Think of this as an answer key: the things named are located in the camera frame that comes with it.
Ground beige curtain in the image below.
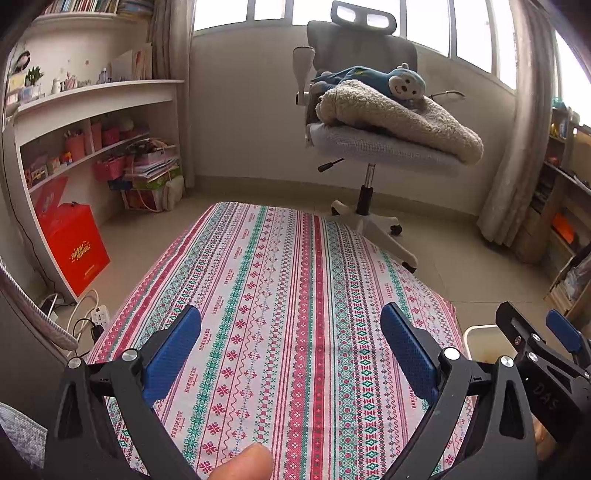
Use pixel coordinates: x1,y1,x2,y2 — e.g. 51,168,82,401
150,0,195,79
478,0,557,250

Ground clear plastic bag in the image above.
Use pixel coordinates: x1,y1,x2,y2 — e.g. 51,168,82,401
556,258,591,301

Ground white cable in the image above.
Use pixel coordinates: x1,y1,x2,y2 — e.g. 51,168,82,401
67,290,100,337

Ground green box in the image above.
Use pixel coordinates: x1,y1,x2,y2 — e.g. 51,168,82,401
131,175,182,191

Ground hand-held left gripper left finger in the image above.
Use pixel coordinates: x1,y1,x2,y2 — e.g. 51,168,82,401
44,305,202,480

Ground person's left hand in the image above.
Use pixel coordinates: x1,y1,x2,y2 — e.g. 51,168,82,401
205,443,273,480

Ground person's right hand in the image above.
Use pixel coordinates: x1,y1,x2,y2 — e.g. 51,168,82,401
531,415,557,460

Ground stack of colourful books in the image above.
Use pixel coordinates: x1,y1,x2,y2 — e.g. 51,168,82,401
117,0,155,19

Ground side window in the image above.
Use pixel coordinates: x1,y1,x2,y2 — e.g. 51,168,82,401
554,32,591,130

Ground beige fleece blanket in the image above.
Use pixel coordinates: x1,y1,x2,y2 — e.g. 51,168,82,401
316,79,484,165

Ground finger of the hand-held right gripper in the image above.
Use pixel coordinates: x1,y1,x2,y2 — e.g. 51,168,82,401
495,301,561,379
546,310,591,374

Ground large window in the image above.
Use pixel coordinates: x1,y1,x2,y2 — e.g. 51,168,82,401
194,0,518,90

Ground stack of papers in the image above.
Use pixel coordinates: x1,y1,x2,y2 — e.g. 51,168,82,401
124,152,181,183

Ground pink pen holder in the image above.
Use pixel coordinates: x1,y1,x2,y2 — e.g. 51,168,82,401
65,131,86,162

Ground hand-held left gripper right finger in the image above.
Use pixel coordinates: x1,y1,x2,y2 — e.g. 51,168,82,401
380,302,541,480

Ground orange box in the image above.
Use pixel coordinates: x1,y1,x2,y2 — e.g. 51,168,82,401
551,212,575,243

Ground striped patterned tablecloth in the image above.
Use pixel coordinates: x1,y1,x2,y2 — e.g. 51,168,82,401
88,200,476,480

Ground white bookshelf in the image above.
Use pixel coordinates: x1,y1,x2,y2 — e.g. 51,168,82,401
0,11,185,303

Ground grey office chair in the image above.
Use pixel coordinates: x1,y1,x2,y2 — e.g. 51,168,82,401
293,0,485,273

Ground white fabric bag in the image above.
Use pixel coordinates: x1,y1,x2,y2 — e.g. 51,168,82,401
164,175,185,210

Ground red gift box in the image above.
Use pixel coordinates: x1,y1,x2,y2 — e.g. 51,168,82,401
37,203,110,297

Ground row of books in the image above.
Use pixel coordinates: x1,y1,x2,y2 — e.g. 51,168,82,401
44,0,121,14

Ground blue monkey plush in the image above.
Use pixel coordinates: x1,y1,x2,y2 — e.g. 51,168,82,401
311,63,428,112

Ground large pink basket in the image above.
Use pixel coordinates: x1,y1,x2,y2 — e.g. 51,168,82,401
95,156,127,182

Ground wooden shelf unit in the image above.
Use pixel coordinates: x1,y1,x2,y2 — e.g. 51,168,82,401
512,106,591,319

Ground grey knit cloth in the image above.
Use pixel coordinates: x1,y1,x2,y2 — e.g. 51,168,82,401
0,402,48,469

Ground standing cards and papers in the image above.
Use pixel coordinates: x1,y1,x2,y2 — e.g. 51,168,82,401
111,44,153,81

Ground white trash bin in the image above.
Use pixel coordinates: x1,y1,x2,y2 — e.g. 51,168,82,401
463,324,518,363

